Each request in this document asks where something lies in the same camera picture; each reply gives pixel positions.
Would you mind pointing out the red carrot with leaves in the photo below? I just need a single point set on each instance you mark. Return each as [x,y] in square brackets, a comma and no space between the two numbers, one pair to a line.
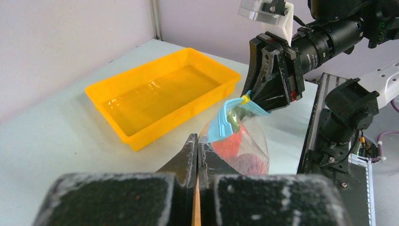
[229,147]

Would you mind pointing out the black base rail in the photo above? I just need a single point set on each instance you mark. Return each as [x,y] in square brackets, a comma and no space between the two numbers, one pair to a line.
[342,110]

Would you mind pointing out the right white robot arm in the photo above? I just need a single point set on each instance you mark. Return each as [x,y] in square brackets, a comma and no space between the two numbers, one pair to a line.
[381,24]

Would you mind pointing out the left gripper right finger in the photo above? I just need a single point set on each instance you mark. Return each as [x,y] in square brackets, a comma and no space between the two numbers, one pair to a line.
[228,198]

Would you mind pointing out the clear zip top bag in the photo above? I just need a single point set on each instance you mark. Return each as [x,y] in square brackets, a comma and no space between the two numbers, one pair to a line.
[218,128]

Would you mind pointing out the yellow plastic tray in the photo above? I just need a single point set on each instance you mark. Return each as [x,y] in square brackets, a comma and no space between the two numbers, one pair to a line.
[146,102]

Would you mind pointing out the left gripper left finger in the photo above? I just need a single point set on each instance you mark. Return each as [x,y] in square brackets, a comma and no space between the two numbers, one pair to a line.
[162,198]

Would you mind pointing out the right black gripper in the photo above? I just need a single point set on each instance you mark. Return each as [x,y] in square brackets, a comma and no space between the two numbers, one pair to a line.
[276,70]

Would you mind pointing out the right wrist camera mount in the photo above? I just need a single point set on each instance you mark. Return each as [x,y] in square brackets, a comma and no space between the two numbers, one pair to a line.
[276,16]

